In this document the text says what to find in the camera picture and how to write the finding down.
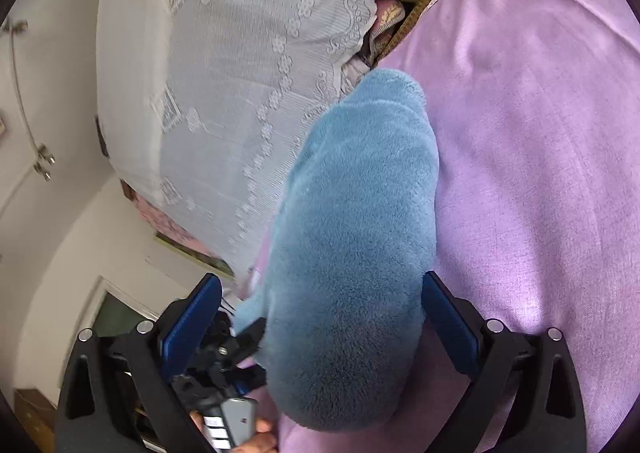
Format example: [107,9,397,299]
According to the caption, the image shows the blue fleece garment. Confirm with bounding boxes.
[232,68,441,431]

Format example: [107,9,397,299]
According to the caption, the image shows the pink floral quilt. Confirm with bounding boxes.
[131,193,228,261]

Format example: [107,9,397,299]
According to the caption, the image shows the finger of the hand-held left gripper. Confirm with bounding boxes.
[216,317,267,360]

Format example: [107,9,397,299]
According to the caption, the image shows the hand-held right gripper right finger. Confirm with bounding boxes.
[422,270,587,453]

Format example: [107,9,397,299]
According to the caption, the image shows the white lace cover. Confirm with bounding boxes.
[95,0,403,279]

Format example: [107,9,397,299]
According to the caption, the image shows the pink bed sheet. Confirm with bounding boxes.
[235,0,640,453]

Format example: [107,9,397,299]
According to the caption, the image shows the person's left hand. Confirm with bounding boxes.
[231,419,279,453]

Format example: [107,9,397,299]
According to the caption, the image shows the grey wall cable with clips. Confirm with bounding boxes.
[1,18,57,182]

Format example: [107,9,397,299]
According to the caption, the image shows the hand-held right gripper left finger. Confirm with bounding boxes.
[54,273,236,453]

